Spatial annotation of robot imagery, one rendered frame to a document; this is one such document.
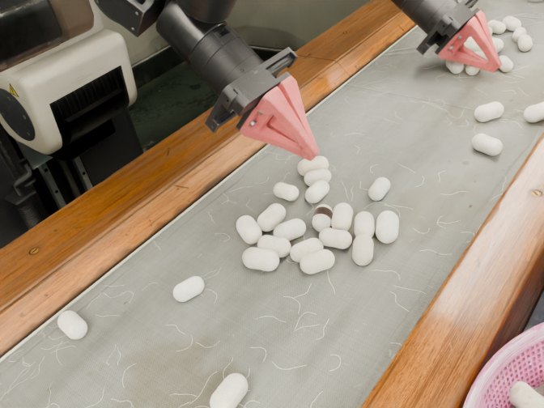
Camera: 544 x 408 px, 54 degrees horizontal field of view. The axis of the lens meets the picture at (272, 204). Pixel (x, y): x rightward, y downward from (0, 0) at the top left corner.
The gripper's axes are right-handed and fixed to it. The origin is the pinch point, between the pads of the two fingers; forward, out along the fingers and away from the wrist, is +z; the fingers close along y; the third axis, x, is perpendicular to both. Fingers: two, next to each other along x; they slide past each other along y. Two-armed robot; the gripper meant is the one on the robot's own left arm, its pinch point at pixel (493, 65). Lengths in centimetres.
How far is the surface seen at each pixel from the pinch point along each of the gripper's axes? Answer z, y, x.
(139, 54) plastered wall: -129, 90, 178
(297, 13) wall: -75, 125, 116
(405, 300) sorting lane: 8.1, -42.6, -3.5
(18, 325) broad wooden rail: -15, -63, 13
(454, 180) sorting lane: 5.3, -24.6, -1.5
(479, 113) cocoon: 2.7, -12.5, -1.4
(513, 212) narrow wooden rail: 10.0, -30.4, -8.2
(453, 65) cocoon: -3.8, -0.8, 3.7
